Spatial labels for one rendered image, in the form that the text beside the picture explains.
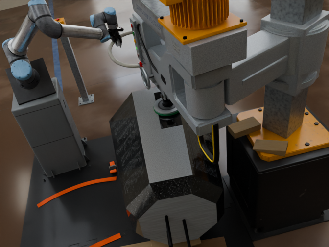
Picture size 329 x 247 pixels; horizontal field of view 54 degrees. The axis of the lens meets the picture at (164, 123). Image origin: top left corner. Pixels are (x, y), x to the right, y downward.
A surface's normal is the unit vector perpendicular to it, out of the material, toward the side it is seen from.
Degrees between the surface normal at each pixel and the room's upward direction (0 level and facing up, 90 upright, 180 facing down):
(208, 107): 90
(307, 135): 0
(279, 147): 11
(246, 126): 0
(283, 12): 90
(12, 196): 0
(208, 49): 90
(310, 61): 90
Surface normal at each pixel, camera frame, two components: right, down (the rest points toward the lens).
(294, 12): -0.74, 0.50
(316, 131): -0.14, -0.76
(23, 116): 0.29, 0.58
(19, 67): 0.23, -0.05
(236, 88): 0.58, 0.46
